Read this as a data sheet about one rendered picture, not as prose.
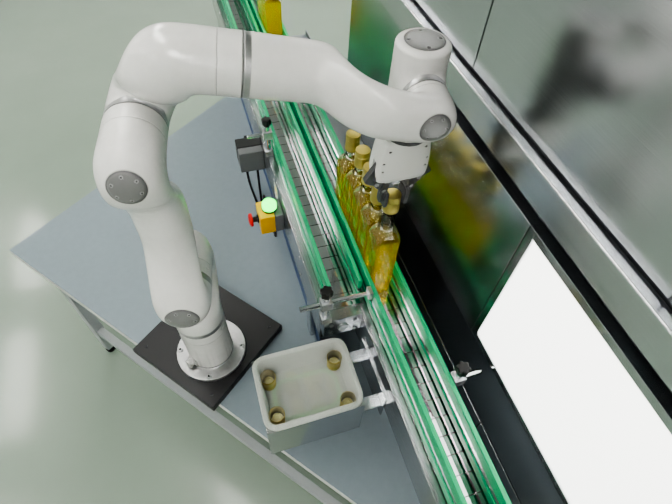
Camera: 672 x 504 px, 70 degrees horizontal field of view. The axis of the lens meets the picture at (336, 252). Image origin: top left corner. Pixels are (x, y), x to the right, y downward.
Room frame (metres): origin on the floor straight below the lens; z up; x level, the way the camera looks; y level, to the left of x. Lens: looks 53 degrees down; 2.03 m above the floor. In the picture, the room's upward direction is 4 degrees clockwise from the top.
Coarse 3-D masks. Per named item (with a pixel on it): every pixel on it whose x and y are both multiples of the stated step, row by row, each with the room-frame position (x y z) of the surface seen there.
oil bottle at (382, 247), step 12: (372, 228) 0.67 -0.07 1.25; (396, 228) 0.67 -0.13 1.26; (372, 240) 0.66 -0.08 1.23; (384, 240) 0.64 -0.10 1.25; (396, 240) 0.65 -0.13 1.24; (372, 252) 0.65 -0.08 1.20; (384, 252) 0.64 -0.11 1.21; (396, 252) 0.65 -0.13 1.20; (372, 264) 0.64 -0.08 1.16; (384, 264) 0.64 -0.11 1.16; (372, 276) 0.63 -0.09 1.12; (384, 276) 0.64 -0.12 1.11; (384, 288) 0.65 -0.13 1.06
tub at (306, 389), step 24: (264, 360) 0.46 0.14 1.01; (288, 360) 0.47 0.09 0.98; (312, 360) 0.49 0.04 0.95; (288, 384) 0.43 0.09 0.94; (312, 384) 0.44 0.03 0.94; (336, 384) 0.44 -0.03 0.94; (264, 408) 0.35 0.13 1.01; (288, 408) 0.37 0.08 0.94; (312, 408) 0.38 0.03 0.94; (336, 408) 0.36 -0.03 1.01
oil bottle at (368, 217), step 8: (368, 208) 0.72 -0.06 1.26; (360, 216) 0.73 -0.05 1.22; (368, 216) 0.70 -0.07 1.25; (376, 216) 0.70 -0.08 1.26; (360, 224) 0.72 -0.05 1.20; (368, 224) 0.69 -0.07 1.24; (360, 232) 0.72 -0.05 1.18; (368, 232) 0.69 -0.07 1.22; (360, 240) 0.71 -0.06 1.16; (360, 248) 0.71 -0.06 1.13
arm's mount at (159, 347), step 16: (224, 304) 0.73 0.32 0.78; (240, 304) 0.73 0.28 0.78; (240, 320) 0.68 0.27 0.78; (256, 320) 0.68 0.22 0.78; (272, 320) 0.69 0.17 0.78; (160, 336) 0.61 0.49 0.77; (176, 336) 0.61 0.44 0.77; (256, 336) 0.63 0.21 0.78; (272, 336) 0.64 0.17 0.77; (144, 352) 0.56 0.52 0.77; (160, 352) 0.56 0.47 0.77; (176, 352) 0.56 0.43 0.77; (256, 352) 0.58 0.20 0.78; (160, 368) 0.51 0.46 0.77; (176, 368) 0.52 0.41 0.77; (240, 368) 0.53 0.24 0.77; (192, 384) 0.48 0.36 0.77; (208, 384) 0.48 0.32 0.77; (224, 384) 0.48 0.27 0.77; (208, 400) 0.44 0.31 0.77
